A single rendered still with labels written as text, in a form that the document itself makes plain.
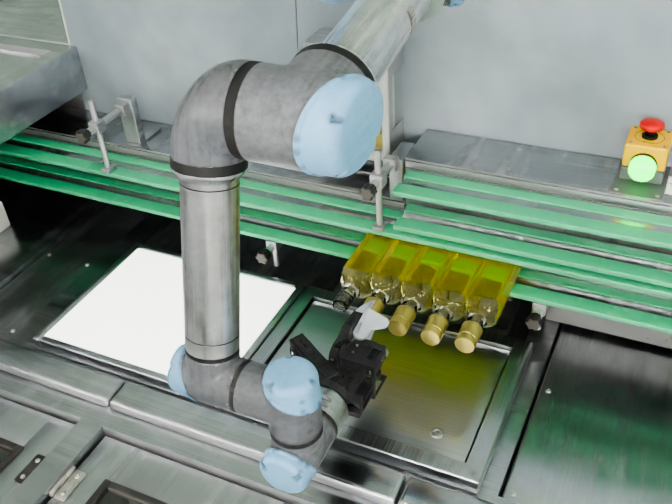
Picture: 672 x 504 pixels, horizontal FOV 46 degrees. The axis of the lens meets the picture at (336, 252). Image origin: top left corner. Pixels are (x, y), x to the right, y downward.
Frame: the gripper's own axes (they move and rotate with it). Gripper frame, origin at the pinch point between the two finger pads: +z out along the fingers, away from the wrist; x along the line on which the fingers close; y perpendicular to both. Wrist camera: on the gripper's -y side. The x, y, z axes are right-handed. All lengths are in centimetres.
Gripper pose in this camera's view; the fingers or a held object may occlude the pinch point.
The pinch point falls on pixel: (367, 317)
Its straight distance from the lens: 136.3
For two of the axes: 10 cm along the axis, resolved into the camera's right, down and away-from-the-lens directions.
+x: -0.4, -8.0, -6.1
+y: 9.1, 2.3, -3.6
